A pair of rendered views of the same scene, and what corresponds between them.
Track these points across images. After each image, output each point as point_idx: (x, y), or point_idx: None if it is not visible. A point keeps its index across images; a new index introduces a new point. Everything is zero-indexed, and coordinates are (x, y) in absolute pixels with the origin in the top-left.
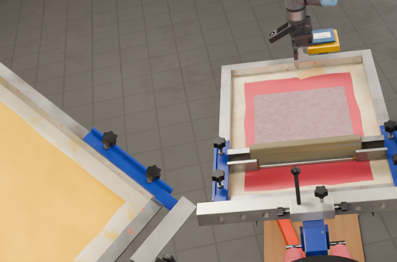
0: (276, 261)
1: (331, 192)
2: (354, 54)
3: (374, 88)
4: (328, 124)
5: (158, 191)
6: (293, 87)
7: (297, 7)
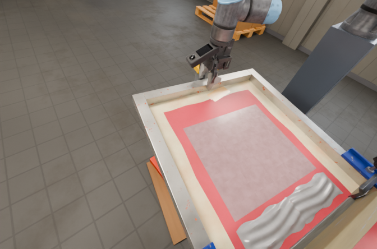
0: (169, 204)
1: None
2: (246, 73)
3: (290, 106)
4: (281, 155)
5: None
6: (215, 111)
7: (234, 24)
